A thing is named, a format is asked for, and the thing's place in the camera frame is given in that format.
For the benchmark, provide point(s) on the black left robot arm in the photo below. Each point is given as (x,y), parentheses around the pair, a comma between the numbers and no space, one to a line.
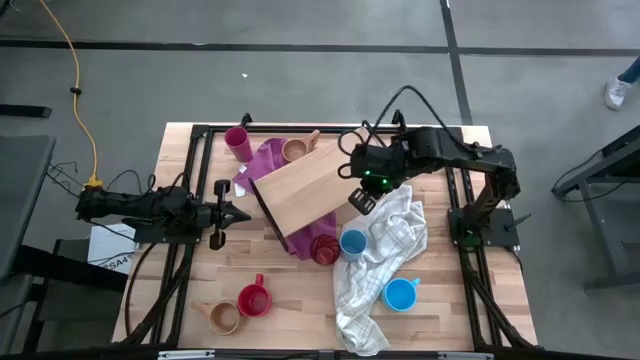
(150,207)

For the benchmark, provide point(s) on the red transparent ribbed glass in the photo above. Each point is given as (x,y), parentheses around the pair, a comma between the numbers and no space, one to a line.
(325,250)

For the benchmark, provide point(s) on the black aluminium rig frame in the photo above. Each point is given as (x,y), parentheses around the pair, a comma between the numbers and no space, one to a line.
(265,131)

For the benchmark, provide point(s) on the black desk frame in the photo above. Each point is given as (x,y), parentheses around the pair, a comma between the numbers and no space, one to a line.
(600,225)

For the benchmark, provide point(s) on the silver metal bracket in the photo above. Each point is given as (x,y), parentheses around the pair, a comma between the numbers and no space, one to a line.
(465,356)
(185,354)

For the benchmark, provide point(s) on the person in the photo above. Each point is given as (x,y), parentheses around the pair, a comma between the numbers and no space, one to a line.
(616,92)

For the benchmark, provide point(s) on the tan wooden mug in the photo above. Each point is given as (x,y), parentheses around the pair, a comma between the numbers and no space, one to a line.
(225,318)
(295,150)

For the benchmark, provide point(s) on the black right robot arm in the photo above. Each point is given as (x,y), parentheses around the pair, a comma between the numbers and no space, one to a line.
(475,155)

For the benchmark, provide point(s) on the black desk base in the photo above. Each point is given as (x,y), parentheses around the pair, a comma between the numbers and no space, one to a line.
(75,267)

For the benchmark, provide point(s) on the black floor bar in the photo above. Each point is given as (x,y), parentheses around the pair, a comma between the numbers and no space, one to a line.
(25,111)

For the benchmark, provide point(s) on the pink tall plastic cup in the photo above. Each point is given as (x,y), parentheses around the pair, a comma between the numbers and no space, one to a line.
(238,142)

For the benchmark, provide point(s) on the purple cloth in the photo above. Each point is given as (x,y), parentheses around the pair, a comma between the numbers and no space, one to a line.
(265,160)

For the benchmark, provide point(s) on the white paper label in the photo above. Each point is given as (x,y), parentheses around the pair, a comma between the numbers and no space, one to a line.
(107,245)

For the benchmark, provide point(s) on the white checked towel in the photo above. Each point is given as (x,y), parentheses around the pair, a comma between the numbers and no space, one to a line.
(380,240)

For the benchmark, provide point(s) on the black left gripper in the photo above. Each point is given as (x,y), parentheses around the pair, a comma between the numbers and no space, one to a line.
(222,189)

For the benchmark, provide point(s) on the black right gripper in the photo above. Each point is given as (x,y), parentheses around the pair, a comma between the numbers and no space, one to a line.
(375,160)

